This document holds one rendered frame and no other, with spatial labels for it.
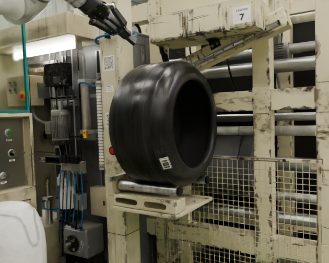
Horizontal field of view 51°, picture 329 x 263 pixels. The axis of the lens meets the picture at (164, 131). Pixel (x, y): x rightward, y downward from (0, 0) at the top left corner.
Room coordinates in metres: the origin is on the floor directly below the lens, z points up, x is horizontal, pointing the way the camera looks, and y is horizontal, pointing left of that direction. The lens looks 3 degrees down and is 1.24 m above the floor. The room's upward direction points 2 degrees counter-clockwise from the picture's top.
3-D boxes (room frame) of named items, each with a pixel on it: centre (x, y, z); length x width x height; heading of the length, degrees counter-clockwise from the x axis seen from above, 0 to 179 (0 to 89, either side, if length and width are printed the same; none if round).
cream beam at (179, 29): (1.88, -0.25, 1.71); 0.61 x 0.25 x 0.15; 57
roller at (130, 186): (1.58, 0.08, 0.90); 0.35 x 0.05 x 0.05; 57
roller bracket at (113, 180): (1.79, 0.16, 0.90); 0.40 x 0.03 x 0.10; 147
